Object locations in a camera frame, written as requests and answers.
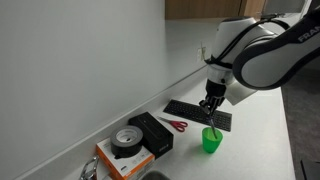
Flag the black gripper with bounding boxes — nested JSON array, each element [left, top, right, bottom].
[[199, 80, 226, 139]]

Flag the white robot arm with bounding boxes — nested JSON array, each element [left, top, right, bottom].
[[199, 8, 320, 126]]

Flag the green plastic cup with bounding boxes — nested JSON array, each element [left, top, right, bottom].
[[202, 127, 223, 153]]

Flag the black keyboard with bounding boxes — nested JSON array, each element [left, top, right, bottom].
[[164, 100, 232, 132]]

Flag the black rectangular box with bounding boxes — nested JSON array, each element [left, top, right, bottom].
[[129, 112, 174, 159]]

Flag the dark sink basin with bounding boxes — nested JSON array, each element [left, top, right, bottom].
[[141, 171, 171, 180]]

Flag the orange and white box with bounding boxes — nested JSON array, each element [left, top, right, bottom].
[[96, 138, 155, 180]]

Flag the chrome faucet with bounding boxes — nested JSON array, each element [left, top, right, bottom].
[[79, 155, 99, 180]]

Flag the red handled scissors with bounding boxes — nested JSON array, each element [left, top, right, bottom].
[[158, 117, 188, 132]]

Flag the white wall outlet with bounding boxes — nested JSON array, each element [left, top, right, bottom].
[[196, 47, 206, 62]]

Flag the grey duct tape roll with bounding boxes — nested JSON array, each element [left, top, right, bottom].
[[111, 125, 143, 158]]

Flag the wooden wall cabinet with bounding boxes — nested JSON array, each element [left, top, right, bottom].
[[165, 0, 267, 20]]

